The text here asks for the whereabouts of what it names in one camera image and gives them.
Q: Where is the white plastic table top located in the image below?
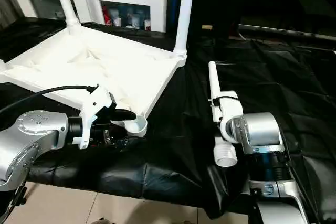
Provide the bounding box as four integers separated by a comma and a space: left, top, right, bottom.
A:
0, 24, 188, 138

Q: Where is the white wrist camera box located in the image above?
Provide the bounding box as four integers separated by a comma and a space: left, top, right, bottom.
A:
209, 91, 245, 144
79, 86, 118, 150

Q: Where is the black table mat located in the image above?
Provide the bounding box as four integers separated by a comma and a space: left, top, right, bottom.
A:
0, 17, 336, 219

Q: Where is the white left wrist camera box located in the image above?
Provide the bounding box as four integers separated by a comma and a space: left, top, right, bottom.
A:
79, 86, 118, 150

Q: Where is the grey curtain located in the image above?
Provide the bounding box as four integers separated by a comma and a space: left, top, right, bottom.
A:
0, 0, 24, 28

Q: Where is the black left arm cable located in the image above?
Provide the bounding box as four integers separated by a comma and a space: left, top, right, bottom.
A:
0, 84, 100, 115

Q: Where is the silver metal rod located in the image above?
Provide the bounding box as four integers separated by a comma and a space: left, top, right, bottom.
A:
239, 23, 336, 39

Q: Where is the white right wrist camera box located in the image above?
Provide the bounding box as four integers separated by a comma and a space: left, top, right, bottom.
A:
209, 91, 245, 144

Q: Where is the red bottle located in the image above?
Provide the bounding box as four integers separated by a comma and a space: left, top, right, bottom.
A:
102, 6, 112, 26

